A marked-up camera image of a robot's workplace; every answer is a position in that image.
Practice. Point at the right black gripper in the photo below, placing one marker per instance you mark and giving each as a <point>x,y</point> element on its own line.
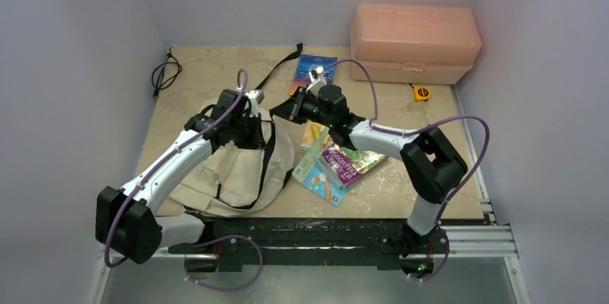
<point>292,109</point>

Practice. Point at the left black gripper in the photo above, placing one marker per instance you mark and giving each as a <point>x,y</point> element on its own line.
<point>256,141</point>

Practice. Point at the beige canvas backpack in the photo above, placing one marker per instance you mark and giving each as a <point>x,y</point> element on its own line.
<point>235,182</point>

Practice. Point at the light blue cartoon activity book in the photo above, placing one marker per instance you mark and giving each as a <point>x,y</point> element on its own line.
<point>310,175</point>

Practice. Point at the purple Treehouse paperback book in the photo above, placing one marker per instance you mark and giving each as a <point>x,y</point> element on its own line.
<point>344,166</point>

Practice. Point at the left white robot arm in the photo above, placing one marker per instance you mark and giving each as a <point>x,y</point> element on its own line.
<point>126,222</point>

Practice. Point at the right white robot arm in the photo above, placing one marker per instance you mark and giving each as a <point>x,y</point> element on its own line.
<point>435,168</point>

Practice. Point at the orange banana picture card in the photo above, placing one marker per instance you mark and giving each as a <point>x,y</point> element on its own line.
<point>315,136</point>

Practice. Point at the Jane Eyre paperback book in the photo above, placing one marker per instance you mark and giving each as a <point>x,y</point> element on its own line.
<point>308,63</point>

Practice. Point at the yellow tape measure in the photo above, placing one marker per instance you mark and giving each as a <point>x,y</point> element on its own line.
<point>421,93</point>

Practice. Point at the pink plastic storage box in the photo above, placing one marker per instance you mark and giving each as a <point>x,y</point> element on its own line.
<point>414,44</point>

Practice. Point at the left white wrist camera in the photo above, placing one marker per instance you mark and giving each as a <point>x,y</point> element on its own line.
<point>251,103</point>

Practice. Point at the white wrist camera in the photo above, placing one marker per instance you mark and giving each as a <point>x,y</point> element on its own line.
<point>317,80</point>
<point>251,103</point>

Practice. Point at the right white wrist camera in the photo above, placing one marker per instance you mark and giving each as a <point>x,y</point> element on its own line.
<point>317,80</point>

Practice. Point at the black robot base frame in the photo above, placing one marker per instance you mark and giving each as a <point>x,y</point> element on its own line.
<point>350,242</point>

